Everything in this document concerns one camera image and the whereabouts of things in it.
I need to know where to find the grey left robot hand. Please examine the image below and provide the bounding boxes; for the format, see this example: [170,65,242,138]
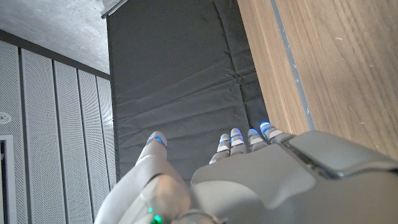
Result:
[94,121,398,224]

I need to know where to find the wooden panel with grey strip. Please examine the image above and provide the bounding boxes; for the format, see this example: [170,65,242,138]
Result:
[269,0,316,131]

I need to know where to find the black fabric backdrop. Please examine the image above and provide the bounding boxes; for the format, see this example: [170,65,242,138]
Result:
[106,0,270,184]

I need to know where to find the grey metal rail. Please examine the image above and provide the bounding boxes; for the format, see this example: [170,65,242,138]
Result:
[100,0,129,20]

